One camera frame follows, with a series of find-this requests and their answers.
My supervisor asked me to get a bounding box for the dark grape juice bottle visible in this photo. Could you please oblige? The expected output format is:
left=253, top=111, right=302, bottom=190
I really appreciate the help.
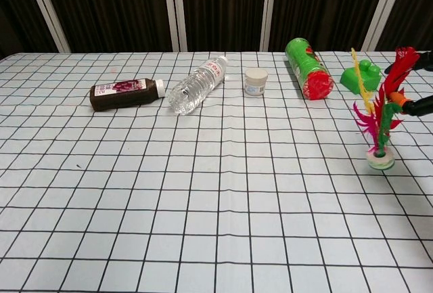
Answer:
left=89, top=77, right=166, bottom=112

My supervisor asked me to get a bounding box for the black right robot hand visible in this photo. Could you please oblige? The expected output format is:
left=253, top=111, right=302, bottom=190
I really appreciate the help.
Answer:
left=384, top=50, right=433, bottom=117

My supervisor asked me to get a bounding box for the small white jar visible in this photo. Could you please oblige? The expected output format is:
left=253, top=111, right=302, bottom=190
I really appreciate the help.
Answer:
left=244, top=67, right=269, bottom=97

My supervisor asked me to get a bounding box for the white screen frame post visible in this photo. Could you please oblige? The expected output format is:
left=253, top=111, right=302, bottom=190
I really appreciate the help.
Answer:
left=364, top=0, right=402, bottom=52
left=161, top=0, right=189, bottom=52
left=259, top=0, right=283, bottom=52
left=22, top=0, right=71, bottom=54

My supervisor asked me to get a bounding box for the colourful feather shuttlecock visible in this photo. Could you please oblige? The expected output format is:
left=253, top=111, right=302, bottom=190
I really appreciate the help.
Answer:
left=350, top=46, right=421, bottom=171

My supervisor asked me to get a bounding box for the green chips can red lid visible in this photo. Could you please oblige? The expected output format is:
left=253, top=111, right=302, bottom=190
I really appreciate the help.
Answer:
left=284, top=37, right=335, bottom=101

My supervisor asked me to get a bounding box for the dark pleated screen panel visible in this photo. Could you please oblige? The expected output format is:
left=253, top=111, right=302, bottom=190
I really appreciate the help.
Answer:
left=0, top=0, right=58, bottom=61
left=269, top=0, right=392, bottom=52
left=38, top=0, right=179, bottom=53
left=180, top=0, right=273, bottom=52
left=376, top=0, right=433, bottom=53

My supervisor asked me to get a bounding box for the white black grid tablecloth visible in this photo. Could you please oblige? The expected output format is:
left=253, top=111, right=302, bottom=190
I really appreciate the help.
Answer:
left=0, top=50, right=433, bottom=293

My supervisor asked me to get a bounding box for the green toy building block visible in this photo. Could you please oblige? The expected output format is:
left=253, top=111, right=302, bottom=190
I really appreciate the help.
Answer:
left=340, top=59, right=382, bottom=95

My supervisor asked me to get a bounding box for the clear plastic water bottle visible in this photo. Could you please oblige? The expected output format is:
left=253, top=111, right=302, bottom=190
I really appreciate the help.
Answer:
left=167, top=55, right=229, bottom=116

